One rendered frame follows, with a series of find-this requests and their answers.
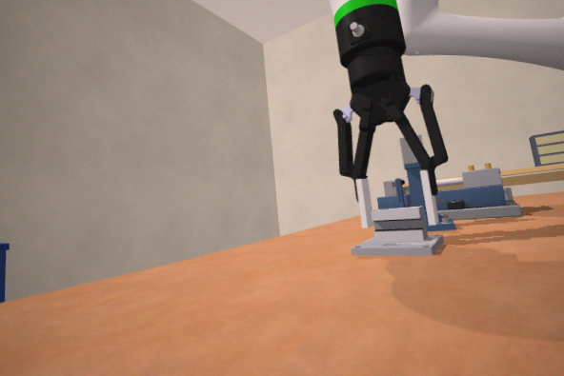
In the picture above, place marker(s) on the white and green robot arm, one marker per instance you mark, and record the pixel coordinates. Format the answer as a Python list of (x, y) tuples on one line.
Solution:
[(425, 30)]

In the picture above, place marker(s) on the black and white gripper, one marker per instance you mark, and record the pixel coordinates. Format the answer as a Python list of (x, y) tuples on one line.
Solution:
[(381, 95)]

